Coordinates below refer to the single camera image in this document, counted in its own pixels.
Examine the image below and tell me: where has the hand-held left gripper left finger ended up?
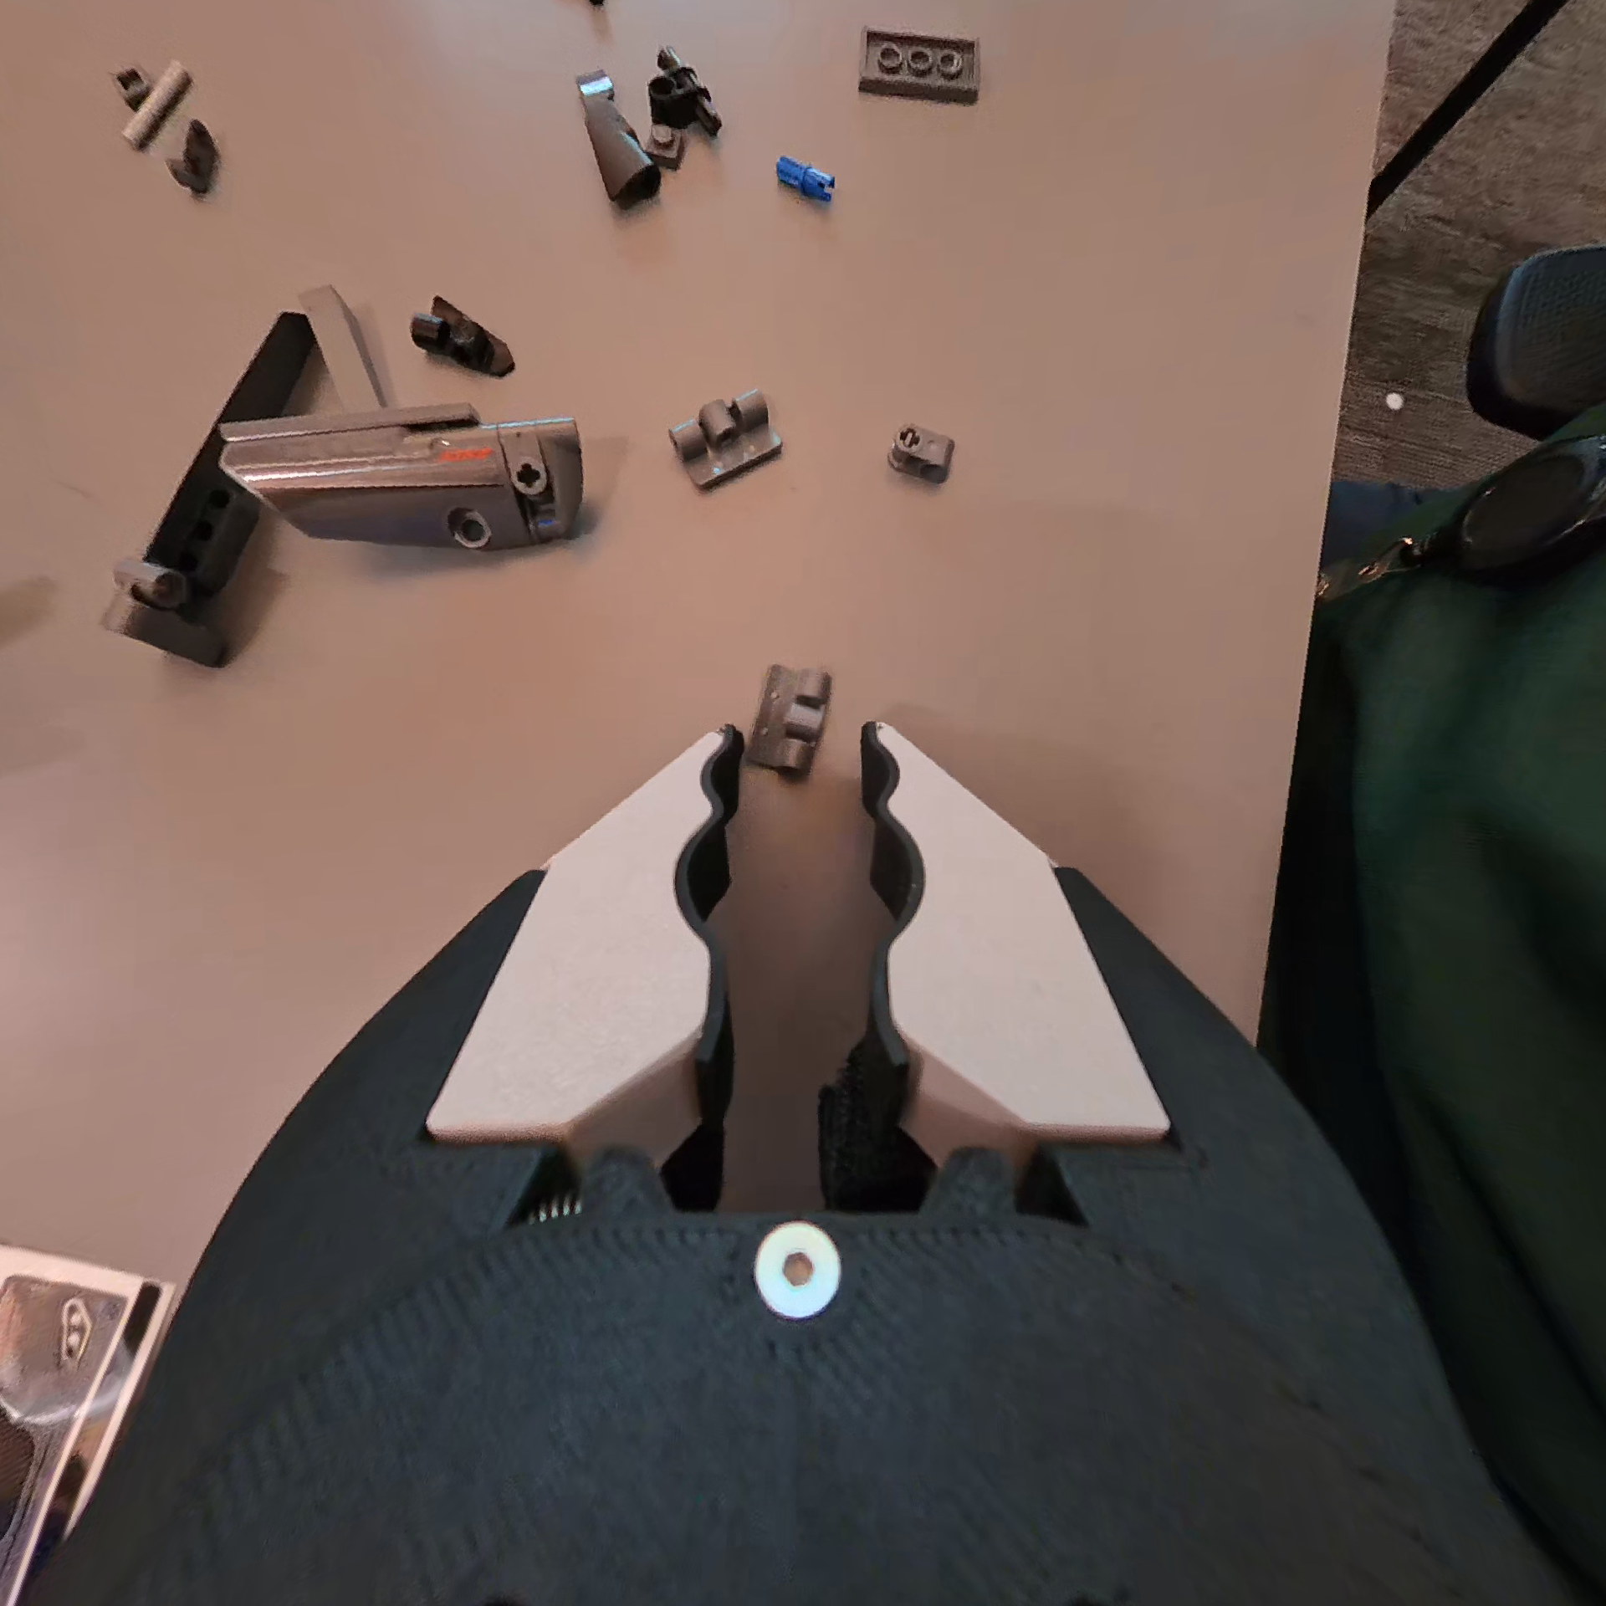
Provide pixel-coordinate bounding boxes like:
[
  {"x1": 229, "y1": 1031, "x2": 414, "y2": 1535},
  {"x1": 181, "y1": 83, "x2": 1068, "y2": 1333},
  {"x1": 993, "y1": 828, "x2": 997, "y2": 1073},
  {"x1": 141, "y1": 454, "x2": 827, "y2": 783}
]
[{"x1": 423, "y1": 726, "x2": 745, "y2": 1174}]

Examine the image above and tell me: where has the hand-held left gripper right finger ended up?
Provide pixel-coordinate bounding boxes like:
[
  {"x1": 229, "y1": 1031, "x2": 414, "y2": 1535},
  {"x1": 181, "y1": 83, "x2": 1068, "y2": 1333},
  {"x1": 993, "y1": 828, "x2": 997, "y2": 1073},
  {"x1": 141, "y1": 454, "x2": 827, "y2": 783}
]
[{"x1": 859, "y1": 722, "x2": 1174, "y2": 1155}]

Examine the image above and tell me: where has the grey lego panel assembly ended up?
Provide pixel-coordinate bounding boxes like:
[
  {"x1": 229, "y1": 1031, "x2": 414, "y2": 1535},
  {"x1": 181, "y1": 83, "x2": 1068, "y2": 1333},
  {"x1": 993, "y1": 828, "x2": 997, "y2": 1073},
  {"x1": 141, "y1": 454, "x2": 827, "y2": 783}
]
[{"x1": 217, "y1": 400, "x2": 588, "y2": 553}]

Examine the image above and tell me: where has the lego sticker sheet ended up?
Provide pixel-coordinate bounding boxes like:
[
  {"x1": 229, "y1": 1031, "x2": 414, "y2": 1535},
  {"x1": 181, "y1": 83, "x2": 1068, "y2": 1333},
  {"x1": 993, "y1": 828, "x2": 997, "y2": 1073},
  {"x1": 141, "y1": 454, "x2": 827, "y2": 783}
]
[{"x1": 0, "y1": 1245, "x2": 174, "y2": 1585}]

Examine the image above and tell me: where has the dark tapered lego panel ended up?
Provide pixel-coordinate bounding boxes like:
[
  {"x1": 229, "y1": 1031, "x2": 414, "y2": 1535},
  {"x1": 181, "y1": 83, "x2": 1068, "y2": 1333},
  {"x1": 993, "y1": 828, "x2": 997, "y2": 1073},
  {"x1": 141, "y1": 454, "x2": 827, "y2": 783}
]
[{"x1": 575, "y1": 72, "x2": 665, "y2": 205}]

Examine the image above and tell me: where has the black lego pin connector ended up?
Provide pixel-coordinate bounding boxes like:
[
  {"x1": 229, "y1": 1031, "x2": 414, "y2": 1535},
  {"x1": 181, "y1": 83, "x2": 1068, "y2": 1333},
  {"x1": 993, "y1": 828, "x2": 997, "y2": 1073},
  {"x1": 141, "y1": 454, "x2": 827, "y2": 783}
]
[{"x1": 648, "y1": 46, "x2": 724, "y2": 136}]

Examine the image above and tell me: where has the dark grey holed lego plate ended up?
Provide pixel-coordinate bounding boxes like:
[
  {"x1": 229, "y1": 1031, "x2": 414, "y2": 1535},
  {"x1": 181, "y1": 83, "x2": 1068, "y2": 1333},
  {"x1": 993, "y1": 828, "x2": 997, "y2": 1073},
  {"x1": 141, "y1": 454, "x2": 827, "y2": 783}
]
[{"x1": 857, "y1": 28, "x2": 981, "y2": 105}]

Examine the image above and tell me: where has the light grey lego axle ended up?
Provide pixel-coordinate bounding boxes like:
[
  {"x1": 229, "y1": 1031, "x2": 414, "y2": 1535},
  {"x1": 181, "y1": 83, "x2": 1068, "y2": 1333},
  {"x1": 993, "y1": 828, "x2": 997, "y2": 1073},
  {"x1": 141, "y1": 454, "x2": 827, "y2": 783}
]
[{"x1": 124, "y1": 61, "x2": 194, "y2": 151}]

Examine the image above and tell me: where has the black mesh office chair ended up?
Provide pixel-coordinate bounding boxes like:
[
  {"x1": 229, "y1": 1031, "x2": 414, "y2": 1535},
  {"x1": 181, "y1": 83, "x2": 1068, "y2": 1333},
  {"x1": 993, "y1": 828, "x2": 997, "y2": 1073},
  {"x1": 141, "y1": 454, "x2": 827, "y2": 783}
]
[{"x1": 1465, "y1": 244, "x2": 1606, "y2": 442}]

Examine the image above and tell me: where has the black lanyard badge reel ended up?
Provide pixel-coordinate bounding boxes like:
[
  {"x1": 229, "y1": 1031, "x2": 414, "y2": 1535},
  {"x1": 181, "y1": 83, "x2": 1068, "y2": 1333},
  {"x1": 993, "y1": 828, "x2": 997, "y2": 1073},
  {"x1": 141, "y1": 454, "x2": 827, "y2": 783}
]
[{"x1": 1316, "y1": 432, "x2": 1606, "y2": 592}]

